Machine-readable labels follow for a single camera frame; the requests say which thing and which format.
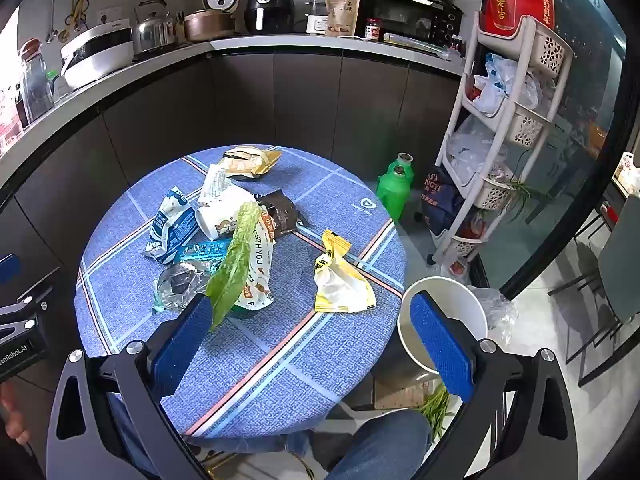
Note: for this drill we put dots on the white printed sachet wrapper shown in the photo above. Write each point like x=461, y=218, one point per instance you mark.
x=215, y=185

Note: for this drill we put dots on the yellow snack packet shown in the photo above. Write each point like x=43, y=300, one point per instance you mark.
x=340, y=282

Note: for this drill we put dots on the green spider plant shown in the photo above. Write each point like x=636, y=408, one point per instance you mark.
x=517, y=192

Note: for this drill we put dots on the small red-lidded jar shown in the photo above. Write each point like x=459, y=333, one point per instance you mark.
x=372, y=29

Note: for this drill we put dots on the black air fryer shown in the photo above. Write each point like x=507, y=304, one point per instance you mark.
x=267, y=10

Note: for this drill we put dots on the blue gum wrapper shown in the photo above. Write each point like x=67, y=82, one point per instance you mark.
x=205, y=250

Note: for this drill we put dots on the white plastic bucket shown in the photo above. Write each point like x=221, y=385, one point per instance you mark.
x=452, y=305

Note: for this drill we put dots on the clear plastic bag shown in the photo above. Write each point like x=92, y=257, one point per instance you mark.
x=497, y=310

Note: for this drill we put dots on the steel kettle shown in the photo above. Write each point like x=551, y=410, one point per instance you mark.
x=152, y=30

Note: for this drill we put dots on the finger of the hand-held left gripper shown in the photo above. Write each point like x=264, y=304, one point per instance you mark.
x=7, y=270
x=30, y=302

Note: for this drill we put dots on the blue and white wrapper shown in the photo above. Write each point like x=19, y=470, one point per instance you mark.
x=172, y=230

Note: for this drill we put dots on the crumpled clear plastic wrap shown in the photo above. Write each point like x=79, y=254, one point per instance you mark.
x=175, y=285

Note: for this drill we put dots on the brown cooking pot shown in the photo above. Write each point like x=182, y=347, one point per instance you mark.
x=207, y=25

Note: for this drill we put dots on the white storage rack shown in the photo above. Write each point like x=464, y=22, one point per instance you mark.
x=520, y=130

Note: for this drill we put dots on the black toaster oven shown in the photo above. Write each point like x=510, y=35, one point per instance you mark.
x=410, y=15

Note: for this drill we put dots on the glass jar with brown lid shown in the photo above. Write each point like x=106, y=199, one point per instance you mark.
x=35, y=82

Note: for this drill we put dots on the white plastic bags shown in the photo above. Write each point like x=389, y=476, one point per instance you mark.
x=500, y=82

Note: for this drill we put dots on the white electric griddle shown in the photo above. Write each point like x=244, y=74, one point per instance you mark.
x=97, y=55

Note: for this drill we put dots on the white food steamer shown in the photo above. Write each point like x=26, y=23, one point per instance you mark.
x=316, y=10

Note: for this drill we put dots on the kitchen counter with dark cabinets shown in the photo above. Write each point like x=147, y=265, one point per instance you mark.
x=250, y=100

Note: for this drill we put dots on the person's left hand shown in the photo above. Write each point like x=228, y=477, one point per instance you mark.
x=14, y=422

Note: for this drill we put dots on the clear plastic bags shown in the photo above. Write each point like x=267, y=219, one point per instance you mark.
x=472, y=155

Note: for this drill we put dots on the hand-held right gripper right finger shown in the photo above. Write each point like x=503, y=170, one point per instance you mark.
x=442, y=342

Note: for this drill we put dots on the kraft paper snack bag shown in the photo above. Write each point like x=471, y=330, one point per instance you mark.
x=342, y=12

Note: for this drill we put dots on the gold snack bag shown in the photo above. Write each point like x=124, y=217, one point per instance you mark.
x=247, y=160

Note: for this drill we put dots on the green plastic bottle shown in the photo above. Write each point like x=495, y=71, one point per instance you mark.
x=394, y=187

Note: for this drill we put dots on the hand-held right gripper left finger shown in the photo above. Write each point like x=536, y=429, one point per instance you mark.
x=181, y=345

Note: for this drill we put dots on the dark blue shopping bag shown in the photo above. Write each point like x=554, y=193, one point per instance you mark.
x=442, y=200

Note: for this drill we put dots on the dark brown foil wrapper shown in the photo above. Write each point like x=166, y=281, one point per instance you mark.
x=281, y=212

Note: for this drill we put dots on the green lettuce leaf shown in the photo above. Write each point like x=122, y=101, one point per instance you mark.
x=235, y=260

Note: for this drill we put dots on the grey chair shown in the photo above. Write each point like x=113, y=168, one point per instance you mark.
x=617, y=255

